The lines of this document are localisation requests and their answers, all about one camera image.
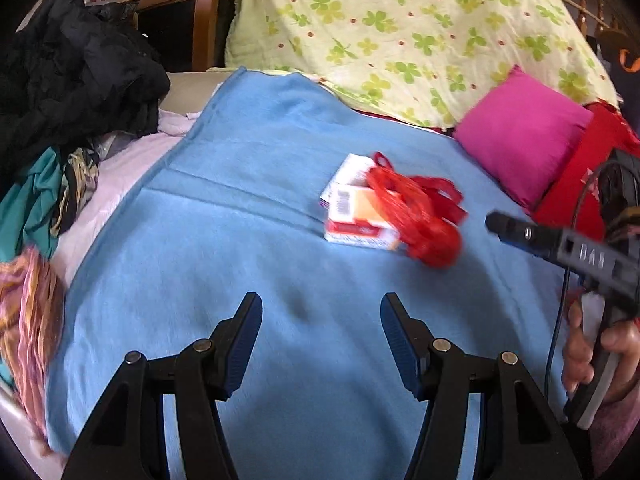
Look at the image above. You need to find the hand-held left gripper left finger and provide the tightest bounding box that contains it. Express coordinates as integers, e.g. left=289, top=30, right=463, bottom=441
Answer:
left=60, top=291, right=264, bottom=480

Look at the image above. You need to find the black garment pile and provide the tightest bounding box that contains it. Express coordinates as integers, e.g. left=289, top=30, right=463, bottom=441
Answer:
left=0, top=0, right=171, bottom=171

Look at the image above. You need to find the pink pillow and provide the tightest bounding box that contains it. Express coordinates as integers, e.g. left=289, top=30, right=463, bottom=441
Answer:
left=452, top=65, right=593, bottom=211

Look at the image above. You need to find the wooden cabinet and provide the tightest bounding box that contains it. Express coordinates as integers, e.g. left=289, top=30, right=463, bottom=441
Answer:
left=122, top=0, right=241, bottom=73

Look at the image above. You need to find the red plastic bag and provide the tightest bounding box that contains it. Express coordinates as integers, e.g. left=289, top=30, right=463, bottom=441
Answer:
left=367, top=151, right=468, bottom=267

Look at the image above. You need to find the light blue blanket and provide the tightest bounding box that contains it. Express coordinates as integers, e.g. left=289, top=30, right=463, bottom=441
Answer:
left=45, top=67, right=601, bottom=480

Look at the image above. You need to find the person's right forearm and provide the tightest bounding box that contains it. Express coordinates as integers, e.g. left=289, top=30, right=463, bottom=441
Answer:
left=590, top=392, right=640, bottom=480

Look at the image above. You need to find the white orange red box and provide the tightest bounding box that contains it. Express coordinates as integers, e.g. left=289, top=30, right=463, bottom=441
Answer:
left=324, top=185, right=406, bottom=252

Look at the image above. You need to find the green clover print quilt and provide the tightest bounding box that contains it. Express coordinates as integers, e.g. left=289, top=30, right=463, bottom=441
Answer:
left=225, top=0, right=621, bottom=128

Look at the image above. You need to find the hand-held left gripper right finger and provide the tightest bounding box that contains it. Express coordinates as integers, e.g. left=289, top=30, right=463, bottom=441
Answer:
left=380, top=292, right=583, bottom=480

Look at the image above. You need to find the orange pink striped cloth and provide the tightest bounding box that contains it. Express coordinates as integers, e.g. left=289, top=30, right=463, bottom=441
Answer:
left=0, top=245, right=66, bottom=441

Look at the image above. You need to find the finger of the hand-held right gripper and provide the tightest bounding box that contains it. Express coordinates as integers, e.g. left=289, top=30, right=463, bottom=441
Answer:
left=486, top=211, right=563, bottom=261

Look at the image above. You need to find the black cable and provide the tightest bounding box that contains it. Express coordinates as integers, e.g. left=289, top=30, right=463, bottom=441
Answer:
left=545, top=160, right=621, bottom=406

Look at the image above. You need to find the navy bag with orange handles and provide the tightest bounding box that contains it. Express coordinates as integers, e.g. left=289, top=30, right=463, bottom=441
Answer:
left=595, top=30, right=640, bottom=111

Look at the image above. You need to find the red paper shopping bag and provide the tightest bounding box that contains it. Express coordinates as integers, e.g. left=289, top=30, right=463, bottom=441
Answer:
left=532, top=102, right=640, bottom=241

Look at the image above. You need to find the pale lilac bedsheet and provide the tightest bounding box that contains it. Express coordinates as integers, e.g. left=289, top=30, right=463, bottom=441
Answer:
left=50, top=110, right=201, bottom=281

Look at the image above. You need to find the teal cloth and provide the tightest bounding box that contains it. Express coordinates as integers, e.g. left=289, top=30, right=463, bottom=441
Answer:
left=0, top=147, right=66, bottom=261

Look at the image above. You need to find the person's right hand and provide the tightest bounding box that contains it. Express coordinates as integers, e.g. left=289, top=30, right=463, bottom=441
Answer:
left=561, top=300, right=640, bottom=403

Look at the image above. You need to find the wooden stair railing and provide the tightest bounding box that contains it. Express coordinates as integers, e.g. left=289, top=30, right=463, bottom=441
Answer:
left=555, top=0, right=621, bottom=41

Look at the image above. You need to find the olive patterned scarf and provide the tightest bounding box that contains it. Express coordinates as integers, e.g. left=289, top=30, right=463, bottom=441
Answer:
left=50, top=147, right=101, bottom=236

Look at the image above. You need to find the beige cushion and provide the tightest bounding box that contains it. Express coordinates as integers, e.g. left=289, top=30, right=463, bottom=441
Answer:
left=159, top=70, right=236, bottom=116

